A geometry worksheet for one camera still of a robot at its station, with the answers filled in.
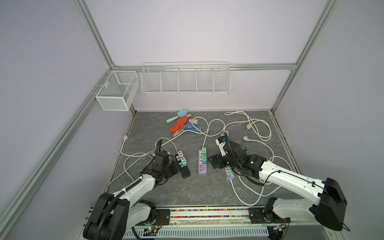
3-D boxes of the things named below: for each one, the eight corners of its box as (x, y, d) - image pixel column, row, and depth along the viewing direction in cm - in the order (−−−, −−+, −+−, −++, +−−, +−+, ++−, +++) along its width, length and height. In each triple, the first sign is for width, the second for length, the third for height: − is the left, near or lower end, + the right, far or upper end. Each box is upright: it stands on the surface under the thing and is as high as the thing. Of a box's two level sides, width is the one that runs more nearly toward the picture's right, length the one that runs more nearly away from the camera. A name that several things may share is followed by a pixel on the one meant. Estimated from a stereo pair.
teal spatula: (168, 125, 115) (168, 123, 113) (165, 121, 117) (164, 119, 115) (189, 113, 123) (189, 111, 121) (185, 109, 125) (185, 108, 123)
